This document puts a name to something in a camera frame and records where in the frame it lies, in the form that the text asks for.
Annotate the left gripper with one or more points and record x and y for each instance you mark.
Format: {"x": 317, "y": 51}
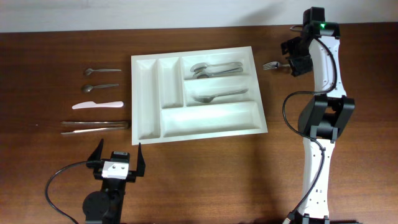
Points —
{"x": 138, "y": 172}

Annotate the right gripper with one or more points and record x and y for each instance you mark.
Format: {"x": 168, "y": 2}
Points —
{"x": 298, "y": 66}

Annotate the metal fork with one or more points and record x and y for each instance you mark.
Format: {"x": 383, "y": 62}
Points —
{"x": 274, "y": 65}
{"x": 208, "y": 99}

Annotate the metal kitchen tongs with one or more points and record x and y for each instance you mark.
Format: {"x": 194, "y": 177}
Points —
{"x": 95, "y": 126}

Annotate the large metal spoon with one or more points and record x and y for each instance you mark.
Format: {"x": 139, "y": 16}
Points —
{"x": 201, "y": 66}
{"x": 206, "y": 74}

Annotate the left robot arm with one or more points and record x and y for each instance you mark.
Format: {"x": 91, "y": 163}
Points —
{"x": 106, "y": 205}

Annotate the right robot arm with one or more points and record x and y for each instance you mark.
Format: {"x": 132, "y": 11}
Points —
{"x": 324, "y": 118}

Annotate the white plastic knife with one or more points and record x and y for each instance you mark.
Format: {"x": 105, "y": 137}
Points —
{"x": 92, "y": 104}

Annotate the small metal teaspoon lower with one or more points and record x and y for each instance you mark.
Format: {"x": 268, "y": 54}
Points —
{"x": 87, "y": 88}

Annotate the small metal teaspoon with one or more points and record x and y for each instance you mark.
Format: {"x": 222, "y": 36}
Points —
{"x": 87, "y": 88}
{"x": 89, "y": 71}

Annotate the white plastic cutlery tray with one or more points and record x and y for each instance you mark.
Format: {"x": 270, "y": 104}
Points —
{"x": 163, "y": 108}

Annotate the small metal teaspoon upper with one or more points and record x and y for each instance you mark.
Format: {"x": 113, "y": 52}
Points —
{"x": 89, "y": 71}

